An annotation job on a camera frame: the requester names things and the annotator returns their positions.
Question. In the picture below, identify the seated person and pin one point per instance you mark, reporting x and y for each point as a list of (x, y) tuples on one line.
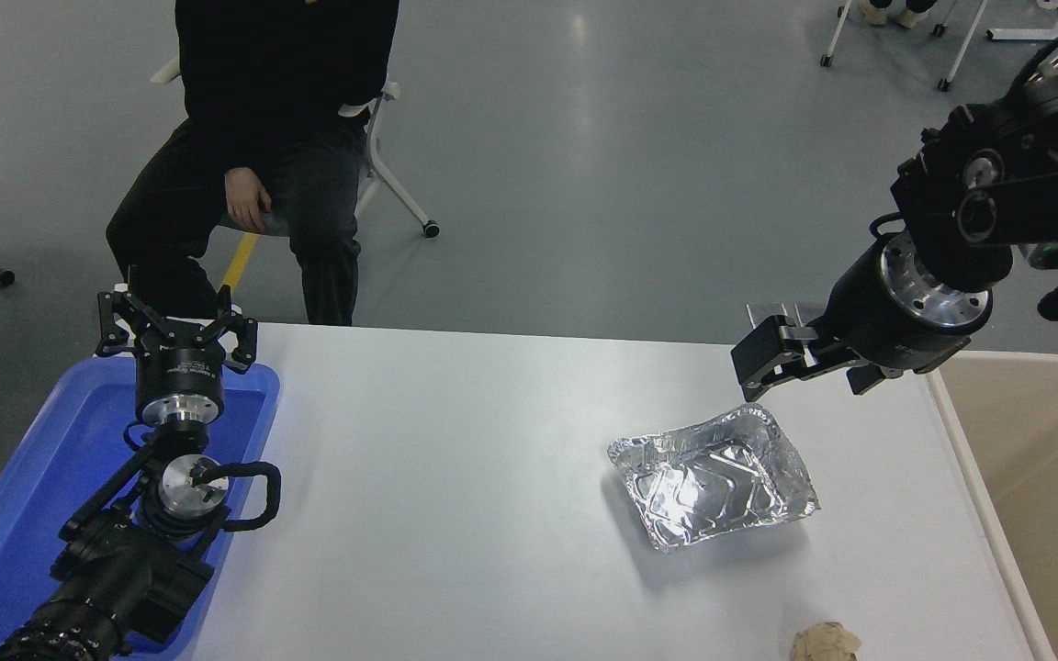
[(290, 73)]

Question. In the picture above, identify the crumpled tan paper ball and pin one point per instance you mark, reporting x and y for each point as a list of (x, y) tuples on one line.
[(825, 643)]

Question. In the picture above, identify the person's feet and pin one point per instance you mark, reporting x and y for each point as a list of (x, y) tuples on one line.
[(910, 16)]

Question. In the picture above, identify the white wheeled chair legs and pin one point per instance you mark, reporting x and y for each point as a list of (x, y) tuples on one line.
[(962, 46)]

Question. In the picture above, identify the white wheeled stand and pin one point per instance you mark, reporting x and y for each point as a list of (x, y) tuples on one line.
[(1057, 34)]

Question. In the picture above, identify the metal floor plate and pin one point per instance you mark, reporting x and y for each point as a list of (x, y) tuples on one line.
[(812, 312), (763, 310)]

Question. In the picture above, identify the large pale bin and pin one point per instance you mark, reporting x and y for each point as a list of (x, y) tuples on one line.
[(1043, 514)]

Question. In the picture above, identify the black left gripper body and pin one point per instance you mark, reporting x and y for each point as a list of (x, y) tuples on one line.
[(180, 367)]

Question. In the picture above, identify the blue plastic tray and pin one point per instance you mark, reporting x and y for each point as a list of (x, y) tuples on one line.
[(33, 459)]

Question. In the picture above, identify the person's right hand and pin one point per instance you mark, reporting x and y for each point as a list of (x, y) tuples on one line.
[(247, 197)]

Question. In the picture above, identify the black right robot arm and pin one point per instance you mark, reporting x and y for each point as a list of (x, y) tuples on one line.
[(997, 174)]

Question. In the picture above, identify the crumpled silver foil tray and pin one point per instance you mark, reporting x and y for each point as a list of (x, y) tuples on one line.
[(713, 477)]

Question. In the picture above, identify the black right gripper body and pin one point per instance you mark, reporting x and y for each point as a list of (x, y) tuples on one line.
[(878, 330)]

